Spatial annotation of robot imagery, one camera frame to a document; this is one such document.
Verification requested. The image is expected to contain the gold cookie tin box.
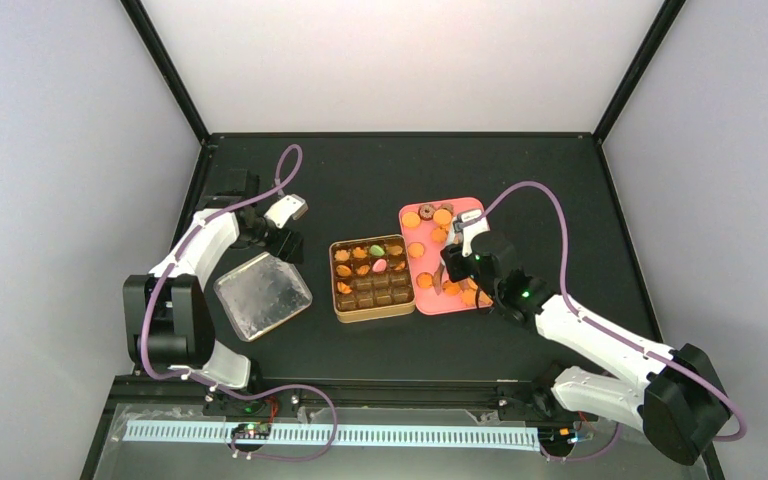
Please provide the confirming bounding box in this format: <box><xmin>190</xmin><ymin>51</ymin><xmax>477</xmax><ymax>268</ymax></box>
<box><xmin>329</xmin><ymin>234</ymin><xmax>416</xmax><ymax>324</ymax></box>

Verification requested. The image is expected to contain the green round macaron cookie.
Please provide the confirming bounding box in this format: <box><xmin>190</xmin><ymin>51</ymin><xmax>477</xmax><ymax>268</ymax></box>
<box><xmin>368</xmin><ymin>244</ymin><xmax>386</xmax><ymax>257</ymax></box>

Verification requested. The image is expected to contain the orange cookie second row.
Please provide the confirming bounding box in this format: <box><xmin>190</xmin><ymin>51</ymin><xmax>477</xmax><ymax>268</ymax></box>
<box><xmin>335</xmin><ymin>265</ymin><xmax>352</xmax><ymax>277</ymax></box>

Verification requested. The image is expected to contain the orange cookie third row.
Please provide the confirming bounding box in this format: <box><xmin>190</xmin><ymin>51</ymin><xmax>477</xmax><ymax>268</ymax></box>
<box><xmin>336</xmin><ymin>281</ymin><xmax>352</xmax><ymax>295</ymax></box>

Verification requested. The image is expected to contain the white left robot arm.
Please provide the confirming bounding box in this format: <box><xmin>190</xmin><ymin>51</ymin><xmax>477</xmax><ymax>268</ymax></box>
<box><xmin>123</xmin><ymin>171</ymin><xmax>308</xmax><ymax>390</ymax></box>

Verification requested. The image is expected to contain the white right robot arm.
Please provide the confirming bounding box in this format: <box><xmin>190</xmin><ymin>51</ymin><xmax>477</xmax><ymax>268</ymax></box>
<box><xmin>441</xmin><ymin>231</ymin><xmax>736</xmax><ymax>466</ymax></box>

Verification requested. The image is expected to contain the pink plastic tray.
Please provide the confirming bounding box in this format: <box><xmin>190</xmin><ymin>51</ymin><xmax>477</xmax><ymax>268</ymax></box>
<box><xmin>399</xmin><ymin>197</ymin><xmax>492</xmax><ymax>316</ymax></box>

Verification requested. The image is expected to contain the pink round macaron cookie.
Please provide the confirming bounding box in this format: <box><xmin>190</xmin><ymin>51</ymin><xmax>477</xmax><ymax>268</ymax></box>
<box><xmin>372</xmin><ymin>258</ymin><xmax>388</xmax><ymax>273</ymax></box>

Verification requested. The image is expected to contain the silver tin lid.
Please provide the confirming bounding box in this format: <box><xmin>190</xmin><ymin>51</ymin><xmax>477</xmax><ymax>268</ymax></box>
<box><xmin>214</xmin><ymin>253</ymin><xmax>313</xmax><ymax>342</ymax></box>

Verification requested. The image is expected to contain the chocolate sprinkled donut cookie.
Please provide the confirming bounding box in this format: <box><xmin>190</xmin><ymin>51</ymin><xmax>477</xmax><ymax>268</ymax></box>
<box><xmin>417</xmin><ymin>203</ymin><xmax>436</xmax><ymax>221</ymax></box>

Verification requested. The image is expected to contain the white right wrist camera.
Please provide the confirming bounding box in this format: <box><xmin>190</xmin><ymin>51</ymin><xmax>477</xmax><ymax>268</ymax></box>
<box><xmin>446</xmin><ymin>209</ymin><xmax>490</xmax><ymax>257</ymax></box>

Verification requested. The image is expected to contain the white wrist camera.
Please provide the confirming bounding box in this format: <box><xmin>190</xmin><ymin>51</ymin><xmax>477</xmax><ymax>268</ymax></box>
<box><xmin>446</xmin><ymin>209</ymin><xmax>490</xmax><ymax>257</ymax></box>
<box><xmin>264</xmin><ymin>194</ymin><xmax>308</xmax><ymax>229</ymax></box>

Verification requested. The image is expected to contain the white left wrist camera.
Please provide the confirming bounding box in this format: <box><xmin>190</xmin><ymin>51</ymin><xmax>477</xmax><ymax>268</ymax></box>
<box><xmin>264</xmin><ymin>194</ymin><xmax>308</xmax><ymax>229</ymax></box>

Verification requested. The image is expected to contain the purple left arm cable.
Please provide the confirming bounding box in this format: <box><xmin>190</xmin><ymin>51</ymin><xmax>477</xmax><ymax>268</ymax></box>
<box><xmin>140</xmin><ymin>143</ymin><xmax>339</xmax><ymax>464</ymax></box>

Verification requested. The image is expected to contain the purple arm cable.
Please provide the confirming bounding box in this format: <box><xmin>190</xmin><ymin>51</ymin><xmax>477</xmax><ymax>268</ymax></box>
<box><xmin>473</xmin><ymin>180</ymin><xmax>748</xmax><ymax>462</ymax></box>
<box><xmin>140</xmin><ymin>143</ymin><xmax>339</xmax><ymax>464</ymax></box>

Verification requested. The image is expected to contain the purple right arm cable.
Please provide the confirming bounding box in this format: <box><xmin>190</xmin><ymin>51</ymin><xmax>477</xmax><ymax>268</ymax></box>
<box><xmin>473</xmin><ymin>180</ymin><xmax>748</xmax><ymax>462</ymax></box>

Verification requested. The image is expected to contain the light blue slotted cable duct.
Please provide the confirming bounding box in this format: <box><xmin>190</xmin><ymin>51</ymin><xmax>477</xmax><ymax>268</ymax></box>
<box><xmin>120</xmin><ymin>420</ymin><xmax>540</xmax><ymax>452</ymax></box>

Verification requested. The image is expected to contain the black enclosure frame post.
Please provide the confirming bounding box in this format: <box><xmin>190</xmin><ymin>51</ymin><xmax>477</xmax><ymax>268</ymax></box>
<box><xmin>120</xmin><ymin>0</ymin><xmax>210</xmax><ymax>144</ymax></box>

